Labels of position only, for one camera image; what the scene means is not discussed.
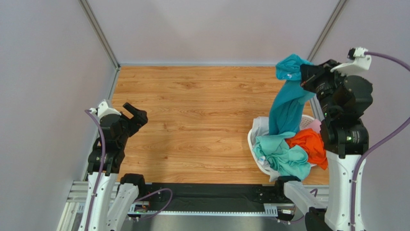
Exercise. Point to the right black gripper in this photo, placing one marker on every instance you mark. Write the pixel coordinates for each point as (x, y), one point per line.
(312, 77)

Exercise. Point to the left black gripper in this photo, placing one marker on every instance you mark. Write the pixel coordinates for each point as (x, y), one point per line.
(140, 119)

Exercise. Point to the teal blue t-shirt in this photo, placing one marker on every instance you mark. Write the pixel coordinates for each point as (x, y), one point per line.
(287, 109)

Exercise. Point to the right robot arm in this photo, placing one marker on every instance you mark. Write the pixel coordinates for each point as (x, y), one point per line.
(343, 96)

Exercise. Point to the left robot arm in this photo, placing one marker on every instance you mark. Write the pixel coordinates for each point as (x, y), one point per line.
(101, 211)

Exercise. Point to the white laundry basket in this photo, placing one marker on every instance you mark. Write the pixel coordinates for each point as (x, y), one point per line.
(272, 154)

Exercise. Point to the pink t-shirt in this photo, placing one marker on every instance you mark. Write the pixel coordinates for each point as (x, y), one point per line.
(314, 125)

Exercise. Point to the orange t-shirt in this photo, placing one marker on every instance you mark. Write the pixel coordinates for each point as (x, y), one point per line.
(311, 142)

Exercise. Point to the white t-shirt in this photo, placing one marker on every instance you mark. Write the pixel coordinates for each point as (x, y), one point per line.
(264, 148)

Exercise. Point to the mint green t-shirt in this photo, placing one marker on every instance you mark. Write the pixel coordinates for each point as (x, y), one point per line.
(286, 160)

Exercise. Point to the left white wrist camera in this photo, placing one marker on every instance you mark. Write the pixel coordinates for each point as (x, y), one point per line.
(104, 108)

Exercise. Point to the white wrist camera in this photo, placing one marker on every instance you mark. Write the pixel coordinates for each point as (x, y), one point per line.
(358, 62)
(104, 108)

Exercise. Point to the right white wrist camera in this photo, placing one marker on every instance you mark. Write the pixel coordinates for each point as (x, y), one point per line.
(358, 62)

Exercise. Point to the aluminium frame rail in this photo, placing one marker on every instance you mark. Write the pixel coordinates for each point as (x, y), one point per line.
(149, 205)

